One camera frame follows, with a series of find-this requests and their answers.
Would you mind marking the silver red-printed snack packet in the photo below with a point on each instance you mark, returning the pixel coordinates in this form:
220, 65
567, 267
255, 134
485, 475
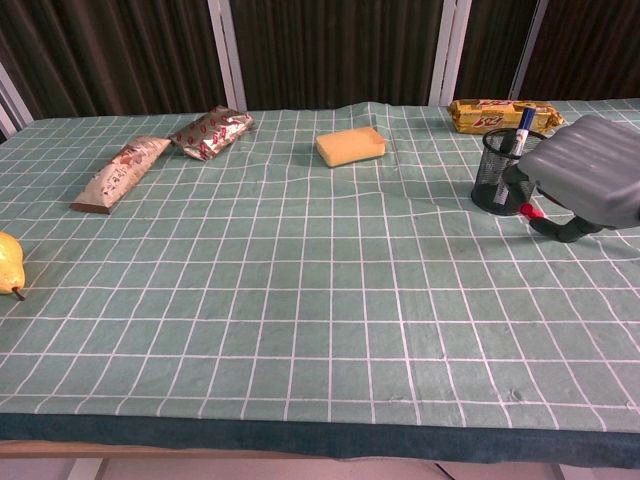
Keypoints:
212, 132

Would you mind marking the red capped marker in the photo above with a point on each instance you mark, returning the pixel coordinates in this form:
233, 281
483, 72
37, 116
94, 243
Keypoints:
529, 211

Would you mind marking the black mesh pen holder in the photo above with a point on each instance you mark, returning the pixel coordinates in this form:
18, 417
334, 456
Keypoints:
490, 167

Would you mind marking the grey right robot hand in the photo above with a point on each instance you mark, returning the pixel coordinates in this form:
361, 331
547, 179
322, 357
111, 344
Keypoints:
585, 170

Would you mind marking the yellow pear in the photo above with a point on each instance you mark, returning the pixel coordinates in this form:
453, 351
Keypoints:
9, 265

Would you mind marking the dark pleated screen panel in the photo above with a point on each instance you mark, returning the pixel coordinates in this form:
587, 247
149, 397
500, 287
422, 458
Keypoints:
340, 50
590, 47
495, 47
110, 55

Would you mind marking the green grid tablecloth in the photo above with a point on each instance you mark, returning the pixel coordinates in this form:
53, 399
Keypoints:
310, 280

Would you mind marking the white screen frame post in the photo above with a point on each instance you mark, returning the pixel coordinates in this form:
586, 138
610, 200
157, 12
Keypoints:
527, 47
227, 55
9, 102
447, 50

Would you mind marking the beige snack packet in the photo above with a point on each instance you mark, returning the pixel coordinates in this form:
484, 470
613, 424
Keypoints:
122, 172

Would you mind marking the yellow sponge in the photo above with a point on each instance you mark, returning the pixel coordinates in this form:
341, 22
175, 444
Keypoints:
350, 145

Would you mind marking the gold snack packet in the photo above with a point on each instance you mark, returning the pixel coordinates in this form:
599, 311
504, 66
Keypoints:
480, 116

